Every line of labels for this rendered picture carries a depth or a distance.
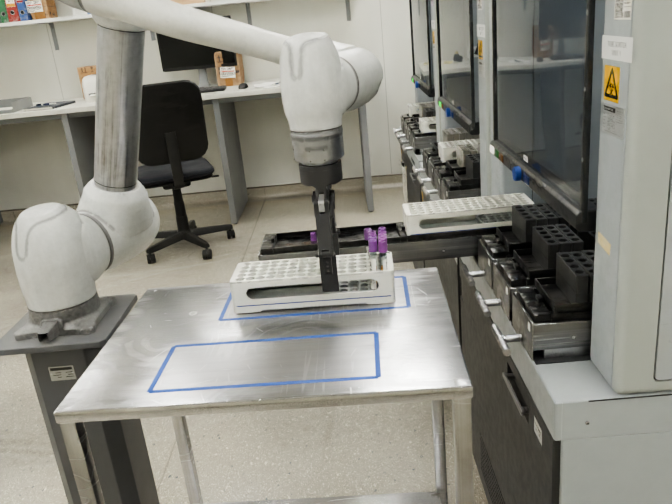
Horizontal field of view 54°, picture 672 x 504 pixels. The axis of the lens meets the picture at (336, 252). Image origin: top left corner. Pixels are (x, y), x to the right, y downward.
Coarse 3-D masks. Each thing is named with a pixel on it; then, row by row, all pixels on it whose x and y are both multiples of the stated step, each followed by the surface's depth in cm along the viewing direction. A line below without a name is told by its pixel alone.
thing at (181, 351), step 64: (128, 320) 122; (192, 320) 120; (256, 320) 117; (320, 320) 115; (384, 320) 112; (448, 320) 110; (128, 384) 100; (192, 384) 98; (256, 384) 96; (320, 384) 95; (384, 384) 93; (448, 384) 92
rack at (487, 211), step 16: (416, 208) 157; (432, 208) 155; (448, 208) 154; (464, 208) 153; (480, 208) 152; (496, 208) 151; (416, 224) 153; (432, 224) 162; (448, 224) 161; (464, 224) 160; (480, 224) 153; (496, 224) 153
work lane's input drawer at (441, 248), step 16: (384, 224) 163; (400, 224) 161; (272, 240) 158; (288, 240) 162; (304, 240) 161; (352, 240) 158; (400, 240) 153; (416, 240) 153; (432, 240) 152; (448, 240) 152; (464, 240) 152; (272, 256) 153; (288, 256) 153; (304, 256) 153; (400, 256) 153; (416, 256) 153; (432, 256) 153; (448, 256) 153; (464, 256) 153
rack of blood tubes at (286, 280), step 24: (240, 264) 126; (264, 264) 125; (288, 264) 124; (312, 264) 123; (360, 264) 121; (240, 288) 118; (264, 288) 129; (288, 288) 128; (312, 288) 127; (360, 288) 120; (384, 288) 117; (240, 312) 120
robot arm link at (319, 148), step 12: (300, 132) 110; (312, 132) 109; (324, 132) 109; (336, 132) 110; (300, 144) 110; (312, 144) 109; (324, 144) 110; (336, 144) 111; (300, 156) 111; (312, 156) 110; (324, 156) 110; (336, 156) 111
